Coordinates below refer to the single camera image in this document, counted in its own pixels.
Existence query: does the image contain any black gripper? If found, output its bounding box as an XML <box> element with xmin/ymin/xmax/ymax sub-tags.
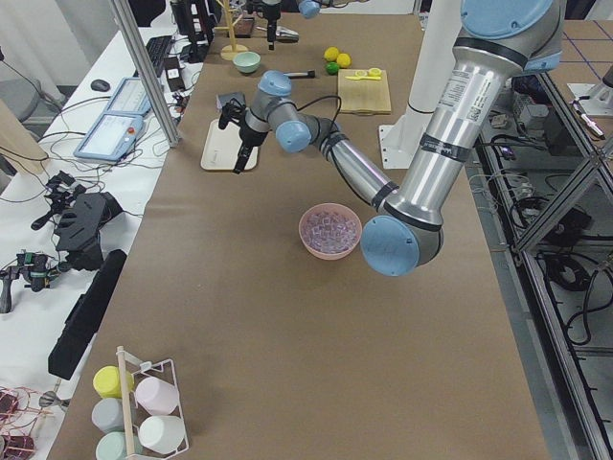
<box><xmin>262</xmin><ymin>3</ymin><xmax>281</xmax><ymax>51</ymax></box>
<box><xmin>233</xmin><ymin>120</ymin><xmax>267</xmax><ymax>174</ymax></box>

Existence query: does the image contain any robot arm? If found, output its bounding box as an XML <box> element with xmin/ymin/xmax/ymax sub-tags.
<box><xmin>218</xmin><ymin>1</ymin><xmax>566</xmax><ymax>276</ymax></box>

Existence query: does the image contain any steel ice scoop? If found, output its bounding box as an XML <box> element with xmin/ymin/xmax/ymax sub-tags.
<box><xmin>275</xmin><ymin>25</ymin><xmax>300</xmax><ymax>43</ymax></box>

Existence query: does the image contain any wooden cup tree stand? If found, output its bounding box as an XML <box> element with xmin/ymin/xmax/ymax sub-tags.
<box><xmin>214</xmin><ymin>0</ymin><xmax>249</xmax><ymax>61</ymax></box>

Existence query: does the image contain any pink bowl of ice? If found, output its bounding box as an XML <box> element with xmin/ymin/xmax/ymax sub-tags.
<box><xmin>298</xmin><ymin>203</ymin><xmax>362</xmax><ymax>261</ymax></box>

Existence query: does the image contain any white cup rack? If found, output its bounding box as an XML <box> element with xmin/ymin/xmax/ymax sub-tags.
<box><xmin>116</xmin><ymin>346</ymin><xmax>191</xmax><ymax>459</ymax></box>

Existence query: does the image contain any pink cup in rack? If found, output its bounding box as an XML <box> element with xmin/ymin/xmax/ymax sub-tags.
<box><xmin>134</xmin><ymin>377</ymin><xmax>179</xmax><ymax>415</ymax></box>

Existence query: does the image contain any yellow cup in rack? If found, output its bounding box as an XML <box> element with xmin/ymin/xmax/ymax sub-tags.
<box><xmin>92</xmin><ymin>365</ymin><xmax>122</xmax><ymax>399</ymax></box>

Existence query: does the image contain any white cup in rack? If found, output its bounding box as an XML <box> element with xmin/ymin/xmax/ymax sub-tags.
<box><xmin>138</xmin><ymin>415</ymin><xmax>186</xmax><ymax>454</ymax></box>

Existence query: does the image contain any grey cup in rack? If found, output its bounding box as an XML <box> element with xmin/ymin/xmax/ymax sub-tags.
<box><xmin>91</xmin><ymin>398</ymin><xmax>125</xmax><ymax>434</ymax></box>

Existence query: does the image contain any mint cup in rack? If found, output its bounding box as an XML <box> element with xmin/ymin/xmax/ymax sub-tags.
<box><xmin>95</xmin><ymin>431</ymin><xmax>127</xmax><ymax>460</ymax></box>

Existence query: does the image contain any cream rabbit tray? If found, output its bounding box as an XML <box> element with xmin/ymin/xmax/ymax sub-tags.
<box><xmin>200</xmin><ymin>119</ymin><xmax>241</xmax><ymax>173</ymax></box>

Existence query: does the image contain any mint green bowl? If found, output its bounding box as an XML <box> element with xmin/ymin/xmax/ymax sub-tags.
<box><xmin>233</xmin><ymin>51</ymin><xmax>261</xmax><ymax>75</ymax></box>

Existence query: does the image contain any grey folded cloth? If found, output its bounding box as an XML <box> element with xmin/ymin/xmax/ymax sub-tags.
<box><xmin>216</xmin><ymin>91</ymin><xmax>246</xmax><ymax>112</ymax></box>

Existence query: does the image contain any steel muddler black tip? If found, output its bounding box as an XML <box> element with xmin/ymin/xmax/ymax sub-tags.
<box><xmin>284</xmin><ymin>70</ymin><xmax>316</xmax><ymax>80</ymax></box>

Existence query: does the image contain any yellow lemon upper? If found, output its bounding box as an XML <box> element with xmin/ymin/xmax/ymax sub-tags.
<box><xmin>324</xmin><ymin>47</ymin><xmax>340</xmax><ymax>62</ymax></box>

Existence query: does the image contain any yellow lemon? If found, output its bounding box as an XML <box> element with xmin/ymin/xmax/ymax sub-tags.
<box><xmin>324</xmin><ymin>47</ymin><xmax>340</xmax><ymax>62</ymax></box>
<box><xmin>335</xmin><ymin>53</ymin><xmax>352</xmax><ymax>69</ymax></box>

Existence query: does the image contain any green lime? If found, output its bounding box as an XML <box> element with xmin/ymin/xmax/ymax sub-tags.
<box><xmin>326</xmin><ymin>62</ymin><xmax>339</xmax><ymax>76</ymax></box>

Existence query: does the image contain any yellow lemon lower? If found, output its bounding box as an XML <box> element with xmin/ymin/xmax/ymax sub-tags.
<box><xmin>335</xmin><ymin>53</ymin><xmax>352</xmax><ymax>69</ymax></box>

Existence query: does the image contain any black monitor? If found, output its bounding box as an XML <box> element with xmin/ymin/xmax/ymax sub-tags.
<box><xmin>170</xmin><ymin>0</ymin><xmax>215</xmax><ymax>63</ymax></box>

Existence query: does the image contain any yellow plastic knife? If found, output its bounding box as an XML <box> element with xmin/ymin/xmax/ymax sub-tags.
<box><xmin>344</xmin><ymin>75</ymin><xmax>381</xmax><ymax>81</ymax></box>

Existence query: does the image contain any wooden cutting board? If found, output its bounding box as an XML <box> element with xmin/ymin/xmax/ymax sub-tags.
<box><xmin>337</xmin><ymin>69</ymin><xmax>392</xmax><ymax>115</ymax></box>

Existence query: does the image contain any black keyboard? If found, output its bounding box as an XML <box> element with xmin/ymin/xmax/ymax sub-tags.
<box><xmin>146</xmin><ymin>35</ymin><xmax>173</xmax><ymax>78</ymax></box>

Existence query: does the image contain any upper teach pendant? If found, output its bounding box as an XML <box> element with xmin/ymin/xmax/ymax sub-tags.
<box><xmin>105</xmin><ymin>77</ymin><xmax>151</xmax><ymax>116</ymax></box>

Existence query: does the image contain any teach pendant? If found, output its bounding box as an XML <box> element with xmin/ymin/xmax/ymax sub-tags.
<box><xmin>105</xmin><ymin>77</ymin><xmax>151</xmax><ymax>116</ymax></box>
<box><xmin>74</xmin><ymin>112</ymin><xmax>144</xmax><ymax>163</ymax></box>

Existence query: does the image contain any lower teach pendant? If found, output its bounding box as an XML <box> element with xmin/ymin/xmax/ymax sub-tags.
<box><xmin>74</xmin><ymin>112</ymin><xmax>144</xmax><ymax>163</ymax></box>

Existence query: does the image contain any computer mouse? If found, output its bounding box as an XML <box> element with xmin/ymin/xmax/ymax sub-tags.
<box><xmin>90</xmin><ymin>79</ymin><xmax>111</xmax><ymax>92</ymax></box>

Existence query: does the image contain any black speaker bar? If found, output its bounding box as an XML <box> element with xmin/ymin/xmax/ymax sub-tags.
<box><xmin>48</xmin><ymin>249</ymin><xmax>127</xmax><ymax>380</ymax></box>

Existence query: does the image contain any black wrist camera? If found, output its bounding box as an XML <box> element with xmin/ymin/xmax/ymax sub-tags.
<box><xmin>218</xmin><ymin>98</ymin><xmax>246</xmax><ymax>129</ymax></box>
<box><xmin>244</xmin><ymin>0</ymin><xmax>262</xmax><ymax>14</ymax></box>

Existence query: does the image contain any aluminium frame post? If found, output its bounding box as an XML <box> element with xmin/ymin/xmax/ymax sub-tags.
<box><xmin>108</xmin><ymin>0</ymin><xmax>180</xmax><ymax>148</ymax></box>

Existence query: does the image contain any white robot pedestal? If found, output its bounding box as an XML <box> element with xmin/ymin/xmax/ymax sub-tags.
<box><xmin>379</xmin><ymin>0</ymin><xmax>461</xmax><ymax>170</ymax></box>

